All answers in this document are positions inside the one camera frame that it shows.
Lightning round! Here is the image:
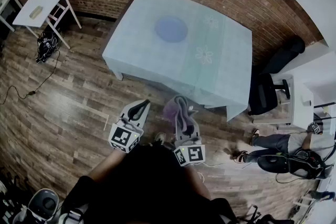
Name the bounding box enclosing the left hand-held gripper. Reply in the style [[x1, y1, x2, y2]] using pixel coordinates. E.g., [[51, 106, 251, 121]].
[[109, 99, 151, 154]]

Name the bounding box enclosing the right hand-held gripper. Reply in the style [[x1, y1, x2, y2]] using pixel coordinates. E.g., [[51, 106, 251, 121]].
[[173, 115, 205, 167]]

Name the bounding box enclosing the purple grey cloth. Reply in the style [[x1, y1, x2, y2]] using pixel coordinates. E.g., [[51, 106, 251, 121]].
[[163, 95, 198, 136]]

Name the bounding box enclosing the person's left forearm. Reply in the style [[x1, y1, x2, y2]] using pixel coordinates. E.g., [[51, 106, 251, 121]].
[[88, 148, 127, 183]]

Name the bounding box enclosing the person's right forearm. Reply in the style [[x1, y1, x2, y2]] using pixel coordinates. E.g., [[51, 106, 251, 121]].
[[187, 164, 212, 201]]

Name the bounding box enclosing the light blue flowered tablecloth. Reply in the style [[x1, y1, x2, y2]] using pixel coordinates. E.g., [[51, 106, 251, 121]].
[[101, 0, 253, 122]]

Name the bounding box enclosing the person's shirt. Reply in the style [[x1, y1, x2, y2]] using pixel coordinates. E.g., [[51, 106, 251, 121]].
[[62, 144, 237, 224]]

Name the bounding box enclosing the black office chair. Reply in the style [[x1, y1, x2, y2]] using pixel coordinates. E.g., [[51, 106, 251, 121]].
[[248, 73, 291, 116]]

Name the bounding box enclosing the black gear bundle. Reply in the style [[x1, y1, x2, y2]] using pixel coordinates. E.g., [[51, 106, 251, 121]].
[[36, 31, 62, 63]]

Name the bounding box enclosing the white desk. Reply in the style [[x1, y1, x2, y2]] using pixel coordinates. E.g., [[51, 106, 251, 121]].
[[251, 73, 315, 131]]

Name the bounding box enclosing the black roll bag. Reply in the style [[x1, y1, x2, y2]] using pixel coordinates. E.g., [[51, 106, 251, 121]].
[[262, 35, 307, 74]]

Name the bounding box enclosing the grey white robot shell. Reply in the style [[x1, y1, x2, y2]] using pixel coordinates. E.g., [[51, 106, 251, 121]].
[[27, 188, 60, 221]]

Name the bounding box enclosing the small beige box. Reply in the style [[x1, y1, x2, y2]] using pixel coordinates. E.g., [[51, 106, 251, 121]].
[[29, 5, 43, 19]]

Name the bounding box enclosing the white side table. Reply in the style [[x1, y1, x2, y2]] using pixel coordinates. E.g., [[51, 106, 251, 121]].
[[12, 0, 82, 49]]

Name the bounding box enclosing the black equipment rack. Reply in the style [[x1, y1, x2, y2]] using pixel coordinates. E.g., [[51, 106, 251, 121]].
[[0, 178, 27, 224]]

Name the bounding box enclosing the black floor cable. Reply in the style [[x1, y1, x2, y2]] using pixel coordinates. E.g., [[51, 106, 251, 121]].
[[0, 49, 61, 105]]

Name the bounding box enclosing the white stool frame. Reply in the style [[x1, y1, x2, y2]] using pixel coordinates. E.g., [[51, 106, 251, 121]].
[[46, 2, 67, 25]]

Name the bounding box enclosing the white table frame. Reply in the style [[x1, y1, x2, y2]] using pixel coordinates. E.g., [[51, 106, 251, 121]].
[[0, 0, 23, 32]]

